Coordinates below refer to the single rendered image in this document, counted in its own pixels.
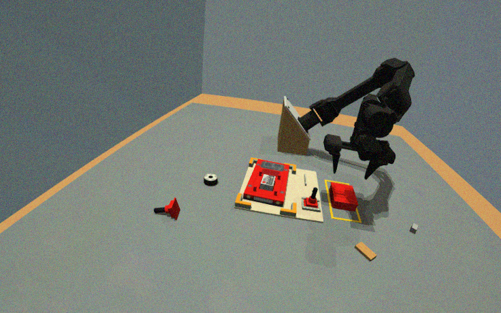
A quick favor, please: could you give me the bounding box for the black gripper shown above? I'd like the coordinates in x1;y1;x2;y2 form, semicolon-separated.
323;120;395;180

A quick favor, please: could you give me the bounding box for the black toy tyre with white hub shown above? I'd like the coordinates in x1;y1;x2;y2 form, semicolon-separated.
204;174;217;186

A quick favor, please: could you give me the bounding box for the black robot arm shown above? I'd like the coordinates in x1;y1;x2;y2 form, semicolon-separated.
298;58;415;161

